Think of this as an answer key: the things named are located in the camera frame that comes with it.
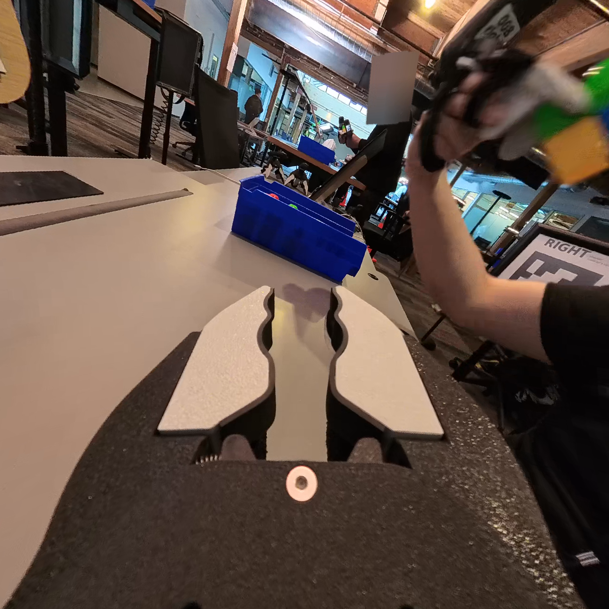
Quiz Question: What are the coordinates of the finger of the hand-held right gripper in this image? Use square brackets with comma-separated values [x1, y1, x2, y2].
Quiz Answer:
[516, 62, 593, 115]
[483, 112, 557, 161]

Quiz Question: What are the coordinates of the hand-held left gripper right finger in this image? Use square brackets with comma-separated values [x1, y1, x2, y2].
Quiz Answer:
[327, 285, 445, 441]

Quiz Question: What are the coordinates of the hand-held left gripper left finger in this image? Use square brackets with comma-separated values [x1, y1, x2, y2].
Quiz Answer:
[156, 285, 277, 437]

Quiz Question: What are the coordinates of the green two-stud toy block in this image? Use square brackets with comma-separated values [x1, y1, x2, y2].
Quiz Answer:
[533, 71, 609, 139]

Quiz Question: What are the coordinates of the yellow toy block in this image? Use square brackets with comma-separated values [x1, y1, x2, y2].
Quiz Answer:
[542, 116, 609, 186]

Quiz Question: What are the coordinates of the blue plastic bin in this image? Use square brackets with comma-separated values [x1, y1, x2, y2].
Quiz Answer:
[232, 175, 368, 284]

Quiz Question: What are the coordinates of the person's right forearm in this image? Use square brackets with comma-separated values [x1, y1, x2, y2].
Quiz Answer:
[407, 143, 555, 364]

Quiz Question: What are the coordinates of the grey desk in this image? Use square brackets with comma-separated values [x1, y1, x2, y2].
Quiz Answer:
[0, 154, 419, 595]

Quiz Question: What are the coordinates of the person's right hand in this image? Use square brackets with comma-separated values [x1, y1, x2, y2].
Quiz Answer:
[404, 71, 493, 173]

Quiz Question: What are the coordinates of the black white marker sign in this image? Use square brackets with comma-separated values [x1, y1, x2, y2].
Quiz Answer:
[495, 224, 609, 286]

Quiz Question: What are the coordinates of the blue storage bin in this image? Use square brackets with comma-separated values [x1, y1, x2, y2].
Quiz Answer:
[297, 135, 336, 165]

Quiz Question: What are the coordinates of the black panel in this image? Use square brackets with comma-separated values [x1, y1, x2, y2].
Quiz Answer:
[193, 67, 240, 169]

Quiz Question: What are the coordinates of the dark flat plate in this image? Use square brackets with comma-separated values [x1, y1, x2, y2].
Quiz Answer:
[0, 171, 104, 206]

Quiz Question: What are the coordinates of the black monitor back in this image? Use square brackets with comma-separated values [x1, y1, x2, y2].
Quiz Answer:
[157, 10, 203, 98]

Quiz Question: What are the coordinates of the framed screen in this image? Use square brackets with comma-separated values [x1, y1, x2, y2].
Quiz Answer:
[43, 0, 93, 79]

